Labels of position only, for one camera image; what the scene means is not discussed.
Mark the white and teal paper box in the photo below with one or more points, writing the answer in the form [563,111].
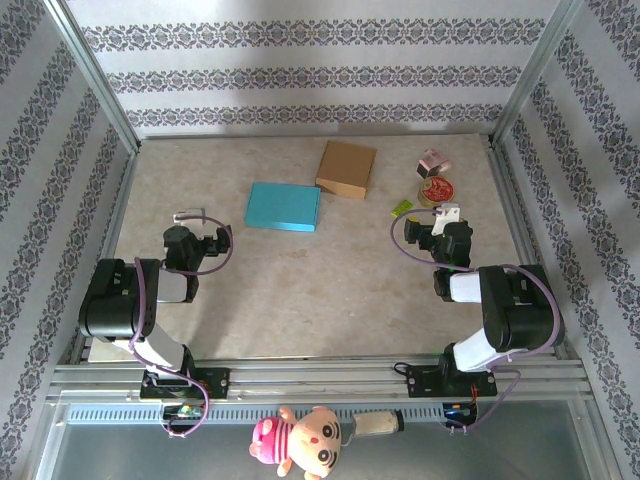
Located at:
[282,206]

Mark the brown cardboard box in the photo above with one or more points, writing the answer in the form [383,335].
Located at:
[346,169]

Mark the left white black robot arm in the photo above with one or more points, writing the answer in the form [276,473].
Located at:
[115,305]

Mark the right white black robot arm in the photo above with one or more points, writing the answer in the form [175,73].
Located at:
[520,310]

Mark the small pink box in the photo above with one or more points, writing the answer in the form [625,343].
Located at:
[432,162]

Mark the round red tin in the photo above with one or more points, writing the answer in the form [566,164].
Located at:
[436,191]

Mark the small green block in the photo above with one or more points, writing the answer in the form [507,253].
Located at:
[402,207]

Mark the small circuit board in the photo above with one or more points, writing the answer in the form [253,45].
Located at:
[182,411]
[457,411]

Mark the glass jar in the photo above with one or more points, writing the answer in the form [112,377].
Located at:
[375,424]

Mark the grey metal sheet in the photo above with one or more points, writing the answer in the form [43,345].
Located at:
[450,455]

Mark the pink plush doll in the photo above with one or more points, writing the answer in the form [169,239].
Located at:
[300,442]

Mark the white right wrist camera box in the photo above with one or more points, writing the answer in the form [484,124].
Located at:
[445,217]

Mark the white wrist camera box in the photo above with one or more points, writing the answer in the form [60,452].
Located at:
[445,217]
[189,217]

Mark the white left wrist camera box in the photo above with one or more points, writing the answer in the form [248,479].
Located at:
[189,217]

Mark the aluminium side rail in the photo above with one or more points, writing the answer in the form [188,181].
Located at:
[520,225]
[107,250]

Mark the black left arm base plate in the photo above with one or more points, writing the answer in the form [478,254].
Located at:
[220,382]

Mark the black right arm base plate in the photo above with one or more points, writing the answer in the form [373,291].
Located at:
[420,382]

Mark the aluminium frame post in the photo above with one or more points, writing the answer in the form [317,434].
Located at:
[95,75]
[532,75]

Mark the aluminium front rail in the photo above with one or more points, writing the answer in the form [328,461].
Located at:
[320,380]

